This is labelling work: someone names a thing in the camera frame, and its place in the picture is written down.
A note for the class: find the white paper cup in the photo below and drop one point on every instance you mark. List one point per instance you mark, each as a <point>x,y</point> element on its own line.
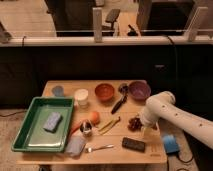
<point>81,97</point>

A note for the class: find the dark red grape bunch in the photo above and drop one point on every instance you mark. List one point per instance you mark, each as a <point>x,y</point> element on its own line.
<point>134,124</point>

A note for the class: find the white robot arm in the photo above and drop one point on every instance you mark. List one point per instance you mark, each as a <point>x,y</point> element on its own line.
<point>162,105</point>

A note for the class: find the blue sponge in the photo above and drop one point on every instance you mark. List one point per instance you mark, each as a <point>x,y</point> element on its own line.
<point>52,122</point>

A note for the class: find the black office chair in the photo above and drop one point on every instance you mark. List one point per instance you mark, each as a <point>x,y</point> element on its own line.
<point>111,18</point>

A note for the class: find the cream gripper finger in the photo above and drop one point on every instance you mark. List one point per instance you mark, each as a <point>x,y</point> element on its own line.
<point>145,131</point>

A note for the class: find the orange bowl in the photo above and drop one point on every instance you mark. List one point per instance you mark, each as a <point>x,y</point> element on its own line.
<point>104,92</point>

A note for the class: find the orange carrot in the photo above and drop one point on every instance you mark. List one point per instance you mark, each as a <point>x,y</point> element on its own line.
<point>93,118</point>

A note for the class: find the black rectangular block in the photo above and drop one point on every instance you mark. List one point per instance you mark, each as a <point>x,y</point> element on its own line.
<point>132,144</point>

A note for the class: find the wooden table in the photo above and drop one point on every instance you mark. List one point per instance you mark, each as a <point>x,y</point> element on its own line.
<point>154,151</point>

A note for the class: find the grey folded cloth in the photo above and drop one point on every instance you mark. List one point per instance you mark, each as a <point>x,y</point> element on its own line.
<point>75,146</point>

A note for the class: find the small blue grey cup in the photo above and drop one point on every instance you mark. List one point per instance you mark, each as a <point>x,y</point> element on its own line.
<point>58,91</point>

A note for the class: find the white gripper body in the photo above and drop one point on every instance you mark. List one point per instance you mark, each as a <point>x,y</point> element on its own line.
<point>147,118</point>

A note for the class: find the green plastic tray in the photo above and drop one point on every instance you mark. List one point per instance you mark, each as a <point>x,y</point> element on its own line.
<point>32,137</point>

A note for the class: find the purple bowl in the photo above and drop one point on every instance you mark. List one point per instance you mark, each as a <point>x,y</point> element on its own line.
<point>139,90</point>

